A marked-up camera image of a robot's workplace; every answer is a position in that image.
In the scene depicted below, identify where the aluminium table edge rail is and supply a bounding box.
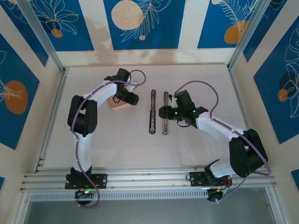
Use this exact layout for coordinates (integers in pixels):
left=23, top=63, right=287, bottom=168
left=34, top=69, right=70, bottom=175
left=228, top=68, right=260, bottom=167

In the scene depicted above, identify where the black stapler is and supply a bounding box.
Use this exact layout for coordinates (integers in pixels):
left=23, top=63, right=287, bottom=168
left=148, top=89, right=157, bottom=135

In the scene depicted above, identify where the white stapler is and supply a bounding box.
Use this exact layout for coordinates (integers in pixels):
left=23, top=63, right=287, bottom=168
left=160, top=91, right=170, bottom=137

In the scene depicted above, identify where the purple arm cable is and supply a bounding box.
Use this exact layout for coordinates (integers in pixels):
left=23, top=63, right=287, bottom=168
left=71, top=69, right=147, bottom=209
left=172, top=80, right=273, bottom=203

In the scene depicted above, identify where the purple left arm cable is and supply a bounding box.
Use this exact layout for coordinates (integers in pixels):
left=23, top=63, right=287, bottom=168
left=71, top=69, right=147, bottom=209

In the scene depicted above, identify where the aluminium frame post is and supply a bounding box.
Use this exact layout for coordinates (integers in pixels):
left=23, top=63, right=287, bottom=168
left=227, top=0, right=273, bottom=70
left=16, top=0, right=66, bottom=73

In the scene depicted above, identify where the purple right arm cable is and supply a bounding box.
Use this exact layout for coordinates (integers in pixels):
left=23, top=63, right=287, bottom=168
left=172, top=80, right=273, bottom=203

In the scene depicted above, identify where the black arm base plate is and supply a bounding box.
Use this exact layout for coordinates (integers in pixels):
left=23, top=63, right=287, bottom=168
left=64, top=174, right=108, bottom=190
left=188, top=171, right=212, bottom=187

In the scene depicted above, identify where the grey slotted cable duct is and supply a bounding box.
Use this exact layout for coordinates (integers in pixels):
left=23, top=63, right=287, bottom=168
left=29, top=189, right=209, bottom=202

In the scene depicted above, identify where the pink plastic tray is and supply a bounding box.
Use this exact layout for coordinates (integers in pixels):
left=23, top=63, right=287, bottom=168
left=107, top=97, right=130, bottom=112

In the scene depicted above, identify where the aluminium mounting rail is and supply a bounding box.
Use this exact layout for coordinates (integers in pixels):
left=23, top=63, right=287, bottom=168
left=20, top=165, right=278, bottom=193

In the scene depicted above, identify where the black controller board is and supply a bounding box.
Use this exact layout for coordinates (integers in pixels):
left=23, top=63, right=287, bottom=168
left=74, top=185, right=96, bottom=207
left=206, top=186, right=232, bottom=204

